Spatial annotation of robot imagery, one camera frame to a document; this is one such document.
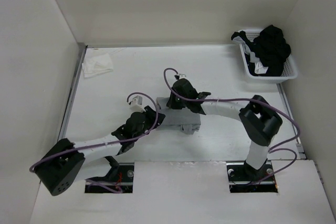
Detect grey tank top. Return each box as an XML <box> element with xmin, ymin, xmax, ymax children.
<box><xmin>156</xmin><ymin>97</ymin><xmax>201</xmax><ymax>135</ymax></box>

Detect white plastic basket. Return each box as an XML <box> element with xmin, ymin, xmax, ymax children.
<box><xmin>237</xmin><ymin>29</ymin><xmax>298</xmax><ymax>84</ymax></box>

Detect white cloth in basket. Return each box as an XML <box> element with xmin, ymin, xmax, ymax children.
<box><xmin>231</xmin><ymin>35</ymin><xmax>268</xmax><ymax>76</ymax></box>

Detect black clothes pile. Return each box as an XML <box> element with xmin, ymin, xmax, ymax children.
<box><xmin>231</xmin><ymin>25</ymin><xmax>291</xmax><ymax>77</ymax></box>

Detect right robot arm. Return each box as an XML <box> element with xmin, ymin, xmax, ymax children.
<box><xmin>166</xmin><ymin>78</ymin><xmax>282</xmax><ymax>181</ymax></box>

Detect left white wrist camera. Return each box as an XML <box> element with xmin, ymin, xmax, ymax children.
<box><xmin>129</xmin><ymin>95</ymin><xmax>145</xmax><ymax>113</ymax></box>

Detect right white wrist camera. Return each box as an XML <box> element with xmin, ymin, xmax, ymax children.
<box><xmin>174</xmin><ymin>73</ymin><xmax>186</xmax><ymax>80</ymax></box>

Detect white folded tank top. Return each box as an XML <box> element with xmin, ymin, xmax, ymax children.
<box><xmin>82</xmin><ymin>54</ymin><xmax>113</xmax><ymax>79</ymax></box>

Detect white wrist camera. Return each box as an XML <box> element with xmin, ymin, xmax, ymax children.
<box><xmin>174</xmin><ymin>73</ymin><xmax>186</xmax><ymax>80</ymax></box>
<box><xmin>129</xmin><ymin>95</ymin><xmax>145</xmax><ymax>113</ymax></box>

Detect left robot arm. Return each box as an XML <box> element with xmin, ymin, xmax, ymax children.
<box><xmin>30</xmin><ymin>106</ymin><xmax>166</xmax><ymax>196</ymax></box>

